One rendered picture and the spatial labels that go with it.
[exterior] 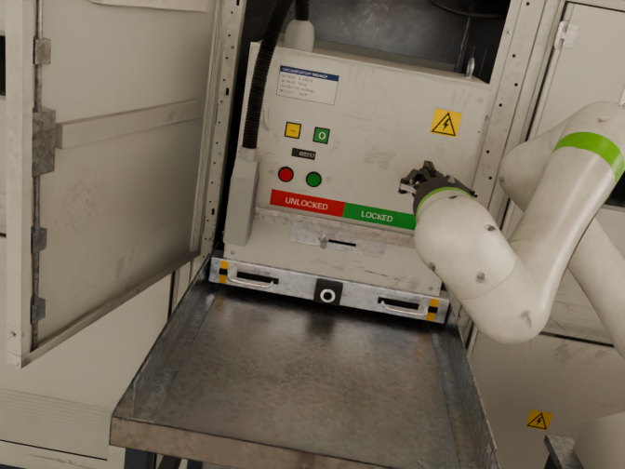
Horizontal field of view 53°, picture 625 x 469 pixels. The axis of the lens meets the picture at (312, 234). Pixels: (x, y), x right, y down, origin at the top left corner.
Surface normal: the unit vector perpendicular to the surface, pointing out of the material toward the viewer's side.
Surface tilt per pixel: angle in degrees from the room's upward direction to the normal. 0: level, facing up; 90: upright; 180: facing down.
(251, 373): 0
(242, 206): 90
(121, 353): 90
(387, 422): 0
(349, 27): 90
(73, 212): 90
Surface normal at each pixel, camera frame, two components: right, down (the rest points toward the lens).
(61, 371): -0.07, 0.34
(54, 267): 0.93, 0.26
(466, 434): 0.17, -0.92
